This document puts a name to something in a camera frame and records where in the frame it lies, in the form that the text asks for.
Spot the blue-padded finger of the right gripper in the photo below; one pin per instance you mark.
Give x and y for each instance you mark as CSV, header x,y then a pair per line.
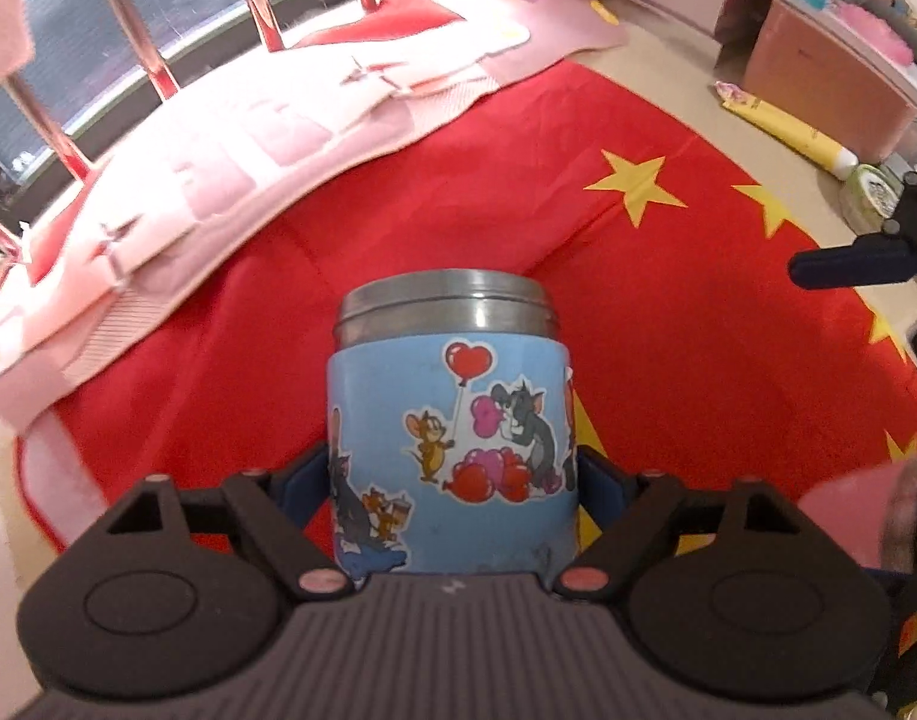
x,y
870,260

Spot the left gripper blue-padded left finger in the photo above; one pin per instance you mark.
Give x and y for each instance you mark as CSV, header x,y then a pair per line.
x,y
270,510

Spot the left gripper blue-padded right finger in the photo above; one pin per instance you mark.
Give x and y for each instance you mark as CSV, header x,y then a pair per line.
x,y
634,514

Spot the blue cartoon-sticker steel cup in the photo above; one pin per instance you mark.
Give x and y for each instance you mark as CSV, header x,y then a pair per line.
x,y
451,429

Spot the small round white jar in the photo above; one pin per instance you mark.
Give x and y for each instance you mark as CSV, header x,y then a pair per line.
x,y
867,199

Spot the yellow tube with white cap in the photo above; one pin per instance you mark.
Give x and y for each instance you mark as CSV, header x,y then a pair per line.
x,y
817,147

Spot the red flag with yellow stars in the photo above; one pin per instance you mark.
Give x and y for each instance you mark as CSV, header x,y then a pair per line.
x,y
794,571

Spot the pink storage box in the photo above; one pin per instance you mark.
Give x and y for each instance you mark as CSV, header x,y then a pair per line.
x,y
852,94

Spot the pink folded cloth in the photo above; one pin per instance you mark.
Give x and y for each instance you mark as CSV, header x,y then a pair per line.
x,y
218,162

